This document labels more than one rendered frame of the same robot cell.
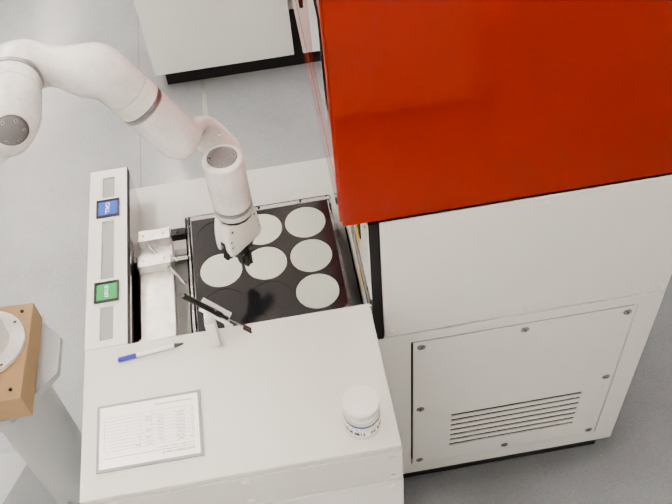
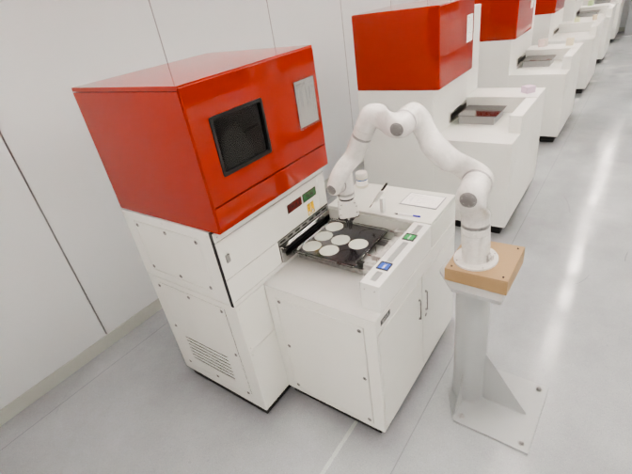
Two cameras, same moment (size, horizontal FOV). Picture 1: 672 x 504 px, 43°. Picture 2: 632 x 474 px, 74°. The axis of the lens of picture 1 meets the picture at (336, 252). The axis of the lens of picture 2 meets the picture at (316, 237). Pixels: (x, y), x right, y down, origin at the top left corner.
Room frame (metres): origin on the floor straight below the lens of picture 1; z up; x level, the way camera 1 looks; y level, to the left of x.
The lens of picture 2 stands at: (2.73, 1.39, 2.02)
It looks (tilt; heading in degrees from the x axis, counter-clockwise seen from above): 30 degrees down; 224
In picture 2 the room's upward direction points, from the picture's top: 9 degrees counter-clockwise
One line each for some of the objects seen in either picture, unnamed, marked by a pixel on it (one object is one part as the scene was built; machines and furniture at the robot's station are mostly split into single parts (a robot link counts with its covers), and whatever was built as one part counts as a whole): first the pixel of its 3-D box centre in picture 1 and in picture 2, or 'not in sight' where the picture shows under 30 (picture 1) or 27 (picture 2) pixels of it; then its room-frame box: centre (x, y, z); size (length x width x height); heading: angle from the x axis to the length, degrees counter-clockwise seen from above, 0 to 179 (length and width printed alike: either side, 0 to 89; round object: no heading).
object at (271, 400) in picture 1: (240, 413); (390, 211); (0.91, 0.24, 0.89); 0.62 x 0.35 x 0.14; 94
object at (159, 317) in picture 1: (158, 295); (387, 254); (1.26, 0.43, 0.87); 0.36 x 0.08 x 0.03; 4
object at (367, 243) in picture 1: (343, 155); (280, 229); (1.51, -0.04, 1.02); 0.82 x 0.03 x 0.40; 4
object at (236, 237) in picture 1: (237, 225); (347, 206); (1.26, 0.21, 1.09); 0.10 x 0.07 x 0.11; 136
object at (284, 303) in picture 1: (266, 263); (340, 240); (1.30, 0.17, 0.90); 0.34 x 0.34 x 0.01; 4
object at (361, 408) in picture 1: (361, 412); (361, 179); (0.81, -0.02, 1.01); 0.07 x 0.07 x 0.10
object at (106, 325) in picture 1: (115, 268); (399, 263); (1.34, 0.53, 0.89); 0.55 x 0.09 x 0.14; 4
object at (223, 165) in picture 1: (226, 178); (343, 180); (1.26, 0.21, 1.23); 0.09 x 0.08 x 0.13; 3
